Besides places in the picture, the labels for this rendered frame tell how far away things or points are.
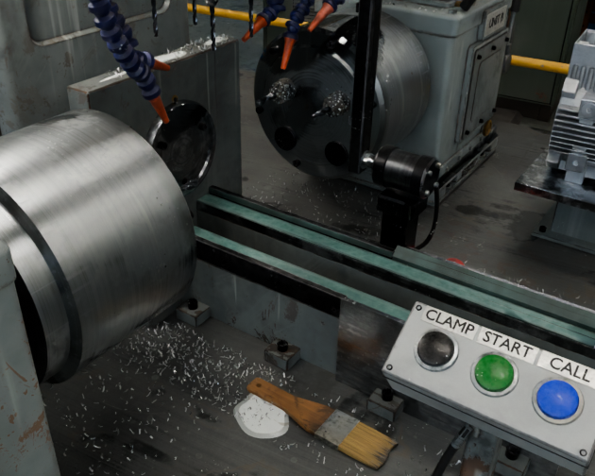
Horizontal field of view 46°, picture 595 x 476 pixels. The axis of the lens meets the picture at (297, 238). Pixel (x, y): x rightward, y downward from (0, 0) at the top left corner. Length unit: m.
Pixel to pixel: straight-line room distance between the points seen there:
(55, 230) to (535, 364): 0.42
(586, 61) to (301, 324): 0.61
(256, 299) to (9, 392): 0.42
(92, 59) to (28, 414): 0.56
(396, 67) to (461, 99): 0.26
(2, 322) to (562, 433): 0.44
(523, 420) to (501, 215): 0.83
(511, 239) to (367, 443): 0.57
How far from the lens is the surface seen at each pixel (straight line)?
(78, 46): 1.04
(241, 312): 0.99
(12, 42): 0.97
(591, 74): 1.21
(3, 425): 0.65
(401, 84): 1.12
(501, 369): 0.57
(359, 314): 0.85
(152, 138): 0.98
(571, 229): 1.32
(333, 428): 0.87
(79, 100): 0.92
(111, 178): 0.70
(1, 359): 0.61
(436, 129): 1.29
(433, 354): 0.58
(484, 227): 1.32
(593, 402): 0.58
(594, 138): 1.19
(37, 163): 0.69
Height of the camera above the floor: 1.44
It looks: 32 degrees down
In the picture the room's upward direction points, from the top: 2 degrees clockwise
